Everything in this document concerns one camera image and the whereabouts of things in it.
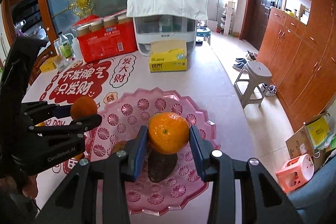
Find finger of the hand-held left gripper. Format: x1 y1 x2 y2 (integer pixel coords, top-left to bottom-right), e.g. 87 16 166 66
30 114 102 136
21 101 74 118

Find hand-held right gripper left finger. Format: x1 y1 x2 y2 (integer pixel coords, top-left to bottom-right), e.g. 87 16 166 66
50 126 150 224

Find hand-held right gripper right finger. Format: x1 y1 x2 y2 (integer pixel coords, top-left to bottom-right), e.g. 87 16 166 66
189 125 298 224

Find orange tangerine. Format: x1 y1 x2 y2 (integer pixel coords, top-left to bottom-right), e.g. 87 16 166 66
71 96 98 119
148 112 190 155

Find dark avocado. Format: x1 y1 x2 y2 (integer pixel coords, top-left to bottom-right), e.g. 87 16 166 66
147 149 178 183

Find pink plastic fruit bowl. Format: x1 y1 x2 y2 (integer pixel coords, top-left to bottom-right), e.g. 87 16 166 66
84 87 221 216

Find person's left hand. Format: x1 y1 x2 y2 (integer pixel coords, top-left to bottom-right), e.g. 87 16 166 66
0 177 37 199

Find flat yellow box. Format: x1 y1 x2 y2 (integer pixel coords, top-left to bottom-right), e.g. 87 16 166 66
39 55 62 73

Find clear drinking glass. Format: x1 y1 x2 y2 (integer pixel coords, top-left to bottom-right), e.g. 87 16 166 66
54 55 69 71

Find glass bottle with green label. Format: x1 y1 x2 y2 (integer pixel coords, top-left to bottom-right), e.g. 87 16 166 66
58 33 73 59

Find white squeeze wash bottle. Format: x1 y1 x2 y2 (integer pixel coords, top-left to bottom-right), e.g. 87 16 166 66
66 33 83 60

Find red pack of bottles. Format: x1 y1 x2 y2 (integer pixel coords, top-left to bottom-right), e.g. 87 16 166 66
77 21 138 62

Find grey plastic stool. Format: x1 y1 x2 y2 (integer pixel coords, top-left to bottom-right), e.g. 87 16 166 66
234 61 273 109

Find grey white sneakers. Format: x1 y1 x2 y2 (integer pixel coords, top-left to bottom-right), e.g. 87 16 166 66
264 84 277 97

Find yellow tissue box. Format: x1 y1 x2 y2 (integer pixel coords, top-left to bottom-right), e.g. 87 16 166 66
150 40 188 73

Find pink plastic stool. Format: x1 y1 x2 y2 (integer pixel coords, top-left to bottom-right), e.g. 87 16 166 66
276 154 315 193

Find cardboard box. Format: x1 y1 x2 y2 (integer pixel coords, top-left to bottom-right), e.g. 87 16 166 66
285 111 336 172

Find blue round stool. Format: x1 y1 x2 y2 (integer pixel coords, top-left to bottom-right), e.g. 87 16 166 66
196 27 212 45

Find person's blue trouser leg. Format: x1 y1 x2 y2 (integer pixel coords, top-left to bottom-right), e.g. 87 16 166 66
287 161 336 211

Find white countertop storage dispenser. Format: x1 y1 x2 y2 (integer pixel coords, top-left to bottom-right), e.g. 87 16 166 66
133 13 198 56

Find yellow green bag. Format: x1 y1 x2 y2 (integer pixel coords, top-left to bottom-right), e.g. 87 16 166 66
306 116 332 151

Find white shoe rack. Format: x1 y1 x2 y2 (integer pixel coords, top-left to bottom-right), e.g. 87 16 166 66
220 0 239 35

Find white cloth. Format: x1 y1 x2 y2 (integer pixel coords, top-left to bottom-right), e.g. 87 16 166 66
126 0 209 21

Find dark brown entry door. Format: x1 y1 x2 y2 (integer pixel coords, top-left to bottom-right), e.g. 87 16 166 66
249 0 276 48

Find wooden wall cabinet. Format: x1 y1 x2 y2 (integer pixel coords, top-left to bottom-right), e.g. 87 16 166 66
257 0 336 135

